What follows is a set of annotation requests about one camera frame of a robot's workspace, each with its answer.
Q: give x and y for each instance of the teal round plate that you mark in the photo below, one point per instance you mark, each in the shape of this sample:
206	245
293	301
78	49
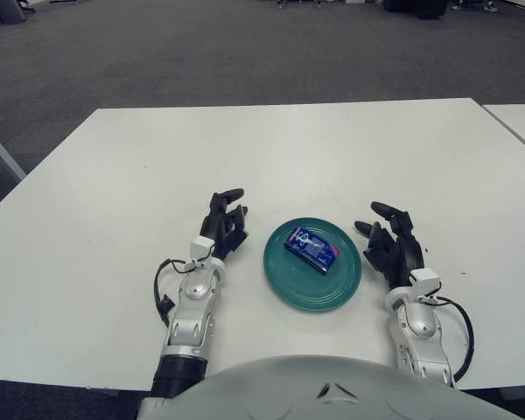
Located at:
302	291

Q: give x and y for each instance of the black bulky background object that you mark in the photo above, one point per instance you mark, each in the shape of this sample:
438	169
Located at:
415	6

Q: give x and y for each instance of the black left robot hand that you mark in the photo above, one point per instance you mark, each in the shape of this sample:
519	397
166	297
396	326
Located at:
223	232

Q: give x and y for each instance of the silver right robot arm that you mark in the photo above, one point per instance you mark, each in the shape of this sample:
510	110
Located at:
420	337

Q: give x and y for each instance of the blue gum box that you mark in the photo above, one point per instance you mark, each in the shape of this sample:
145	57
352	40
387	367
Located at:
312	250

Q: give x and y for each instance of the silver robot torso dome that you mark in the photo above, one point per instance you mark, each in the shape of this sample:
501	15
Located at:
332	394

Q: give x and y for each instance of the white neighbouring table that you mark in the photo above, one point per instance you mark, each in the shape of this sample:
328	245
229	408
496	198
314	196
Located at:
520	122

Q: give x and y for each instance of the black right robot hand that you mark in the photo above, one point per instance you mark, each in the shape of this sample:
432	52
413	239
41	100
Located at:
396	254

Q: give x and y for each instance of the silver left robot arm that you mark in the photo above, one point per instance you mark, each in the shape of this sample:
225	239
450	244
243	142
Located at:
190	319

